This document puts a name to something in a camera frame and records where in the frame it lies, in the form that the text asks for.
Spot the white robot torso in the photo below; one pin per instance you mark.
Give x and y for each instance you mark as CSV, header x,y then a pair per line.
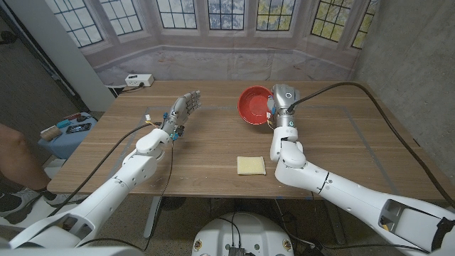
x,y
249,231

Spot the white power strip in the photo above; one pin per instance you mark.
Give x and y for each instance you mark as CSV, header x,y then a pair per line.
x,y
138,80

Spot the grey sneaker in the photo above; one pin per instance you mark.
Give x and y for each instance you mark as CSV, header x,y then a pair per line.
x,y
17,199

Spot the red bowl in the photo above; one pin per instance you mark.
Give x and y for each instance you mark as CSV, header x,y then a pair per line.
x,y
253,105

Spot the teal small item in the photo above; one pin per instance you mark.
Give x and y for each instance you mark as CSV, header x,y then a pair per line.
x,y
63,123

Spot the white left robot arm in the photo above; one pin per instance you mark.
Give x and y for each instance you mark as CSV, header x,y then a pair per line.
x,y
113,188

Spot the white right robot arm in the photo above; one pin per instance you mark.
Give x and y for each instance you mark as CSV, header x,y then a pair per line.
x,y
341,195

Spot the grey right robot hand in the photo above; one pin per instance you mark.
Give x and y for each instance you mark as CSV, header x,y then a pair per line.
x,y
284,101

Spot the yellow sponge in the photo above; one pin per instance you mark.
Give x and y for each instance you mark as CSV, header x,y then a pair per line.
x,y
251,165

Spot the blue stool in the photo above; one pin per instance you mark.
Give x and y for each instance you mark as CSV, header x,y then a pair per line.
x,y
64,144

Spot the grey table leg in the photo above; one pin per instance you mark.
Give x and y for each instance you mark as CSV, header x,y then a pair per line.
x,y
335,222
153,217

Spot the tan brush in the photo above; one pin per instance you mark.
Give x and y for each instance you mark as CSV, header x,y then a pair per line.
x,y
50,133

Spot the black phone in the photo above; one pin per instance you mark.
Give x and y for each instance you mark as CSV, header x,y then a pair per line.
x,y
78,128

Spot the black round fan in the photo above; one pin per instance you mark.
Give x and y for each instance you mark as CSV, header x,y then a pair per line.
x,y
174,202

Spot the printed window backdrop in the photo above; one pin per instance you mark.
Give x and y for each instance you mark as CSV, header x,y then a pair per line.
x,y
227,53

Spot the person's bare leg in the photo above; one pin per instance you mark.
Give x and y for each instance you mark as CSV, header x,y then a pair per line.
x,y
17,160

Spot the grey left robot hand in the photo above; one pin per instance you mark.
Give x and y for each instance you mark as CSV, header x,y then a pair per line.
x,y
181,108

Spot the red small item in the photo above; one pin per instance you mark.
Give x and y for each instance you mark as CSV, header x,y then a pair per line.
x,y
72,116

